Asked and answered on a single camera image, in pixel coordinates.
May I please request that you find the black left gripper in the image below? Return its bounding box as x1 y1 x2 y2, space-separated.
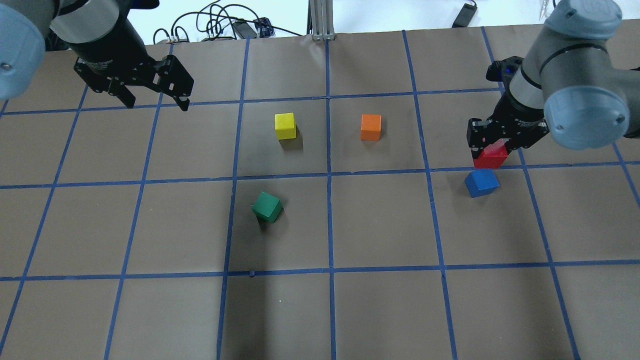
73 20 195 112

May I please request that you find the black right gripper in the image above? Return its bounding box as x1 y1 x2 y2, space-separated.
467 97 550 153

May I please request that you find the red wooden block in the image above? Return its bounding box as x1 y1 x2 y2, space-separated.
473 139 510 169

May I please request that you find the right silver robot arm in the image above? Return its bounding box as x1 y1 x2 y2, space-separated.
466 0 639 160

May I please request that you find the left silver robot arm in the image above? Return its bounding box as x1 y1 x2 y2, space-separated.
0 0 194 111

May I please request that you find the blue wooden block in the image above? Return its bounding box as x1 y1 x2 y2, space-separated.
464 168 500 198

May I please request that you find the yellow wooden block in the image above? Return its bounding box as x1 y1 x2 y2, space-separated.
274 112 297 141

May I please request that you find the orange wooden block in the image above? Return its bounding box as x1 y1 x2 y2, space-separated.
359 113 382 142

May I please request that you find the green wooden block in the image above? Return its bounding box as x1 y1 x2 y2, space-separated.
251 191 284 224

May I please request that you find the black power adapter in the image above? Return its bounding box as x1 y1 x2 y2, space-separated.
451 2 478 28

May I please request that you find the brown paper table cover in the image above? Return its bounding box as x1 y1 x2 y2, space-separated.
0 25 639 360

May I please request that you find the aluminium frame post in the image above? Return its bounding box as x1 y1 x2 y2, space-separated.
307 0 336 41

